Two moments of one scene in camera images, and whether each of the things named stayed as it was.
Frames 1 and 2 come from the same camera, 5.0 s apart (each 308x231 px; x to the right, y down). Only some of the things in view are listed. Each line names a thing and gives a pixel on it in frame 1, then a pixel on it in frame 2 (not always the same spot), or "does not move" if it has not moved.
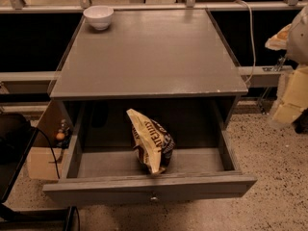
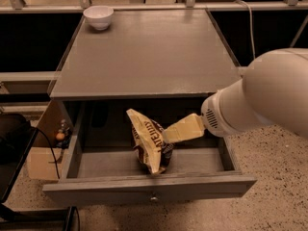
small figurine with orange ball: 63,137 does not move
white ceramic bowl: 99,15 does not move
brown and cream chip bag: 153,144 does not move
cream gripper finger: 295,96 → 191,126
